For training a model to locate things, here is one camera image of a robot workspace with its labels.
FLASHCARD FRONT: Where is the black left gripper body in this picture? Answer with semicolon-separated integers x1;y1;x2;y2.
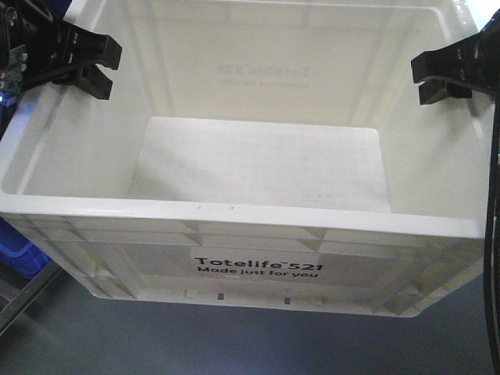
0;0;75;97

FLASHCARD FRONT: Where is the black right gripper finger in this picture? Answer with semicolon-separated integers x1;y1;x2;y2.
419;80;472;105
411;34;484;84

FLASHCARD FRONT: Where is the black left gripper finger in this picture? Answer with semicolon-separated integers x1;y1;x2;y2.
52;65;113;100
58;21;123;70

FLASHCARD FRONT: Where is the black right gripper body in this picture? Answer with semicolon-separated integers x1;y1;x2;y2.
470;27;499;94

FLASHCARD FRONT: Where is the white plastic tote box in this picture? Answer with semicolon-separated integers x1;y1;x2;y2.
1;1;493;317

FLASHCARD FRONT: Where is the blue plastic bin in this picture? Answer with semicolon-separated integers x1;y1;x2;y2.
1;219;51;279

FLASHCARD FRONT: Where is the black right cable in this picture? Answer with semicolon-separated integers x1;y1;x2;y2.
483;87;500;375

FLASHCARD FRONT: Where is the grey metal shelf frame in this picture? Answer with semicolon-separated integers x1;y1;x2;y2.
1;262;63;335

